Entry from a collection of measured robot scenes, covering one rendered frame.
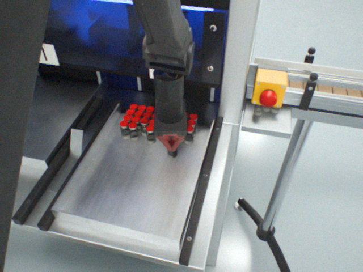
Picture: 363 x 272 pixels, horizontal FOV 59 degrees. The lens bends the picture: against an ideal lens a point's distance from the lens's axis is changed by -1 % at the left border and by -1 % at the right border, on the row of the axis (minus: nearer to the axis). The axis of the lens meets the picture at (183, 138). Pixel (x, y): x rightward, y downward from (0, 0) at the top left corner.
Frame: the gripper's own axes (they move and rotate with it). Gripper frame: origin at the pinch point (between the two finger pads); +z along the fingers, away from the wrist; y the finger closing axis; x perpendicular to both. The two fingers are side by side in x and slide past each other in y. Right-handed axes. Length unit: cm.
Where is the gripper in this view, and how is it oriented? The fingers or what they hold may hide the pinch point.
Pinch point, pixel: (171, 144)
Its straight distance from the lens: 73.7
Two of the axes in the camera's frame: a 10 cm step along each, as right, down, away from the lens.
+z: 0.1, 7.1, 7.1
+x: -10.0, 0.1, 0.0
